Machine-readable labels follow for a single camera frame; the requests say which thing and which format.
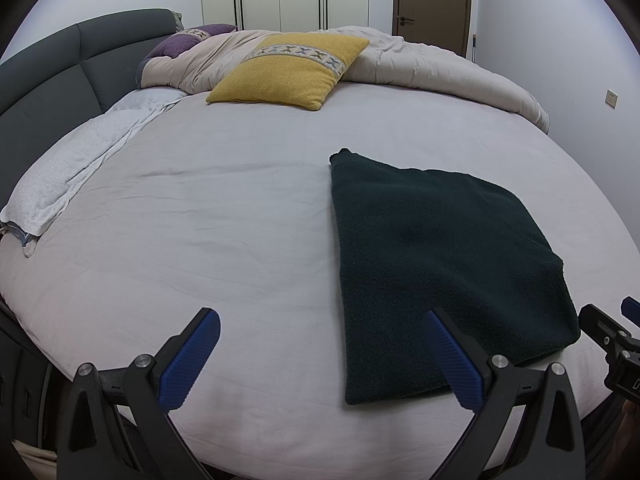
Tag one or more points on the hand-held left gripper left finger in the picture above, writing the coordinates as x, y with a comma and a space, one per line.
192, 355

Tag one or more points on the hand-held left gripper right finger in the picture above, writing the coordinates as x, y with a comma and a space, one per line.
452, 360

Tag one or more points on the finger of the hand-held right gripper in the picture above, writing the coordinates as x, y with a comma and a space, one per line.
602, 325
632, 308

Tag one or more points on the dark green towel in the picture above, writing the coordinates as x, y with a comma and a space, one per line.
440, 260

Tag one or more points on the bed with white sheet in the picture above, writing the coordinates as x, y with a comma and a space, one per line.
225, 210

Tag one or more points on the white towel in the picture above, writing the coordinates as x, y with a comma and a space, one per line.
85, 160

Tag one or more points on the beige duvet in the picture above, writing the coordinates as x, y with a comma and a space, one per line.
440, 65

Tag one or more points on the yellow patterned pillow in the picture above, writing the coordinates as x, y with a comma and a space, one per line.
285, 72

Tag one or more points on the purple pillow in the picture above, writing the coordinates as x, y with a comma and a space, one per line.
175, 45

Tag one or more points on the grey upholstered headboard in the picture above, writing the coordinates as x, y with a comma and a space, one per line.
55, 70

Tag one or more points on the brown door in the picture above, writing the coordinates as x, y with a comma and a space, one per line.
432, 0

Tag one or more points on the wall socket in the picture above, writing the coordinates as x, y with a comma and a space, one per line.
612, 98

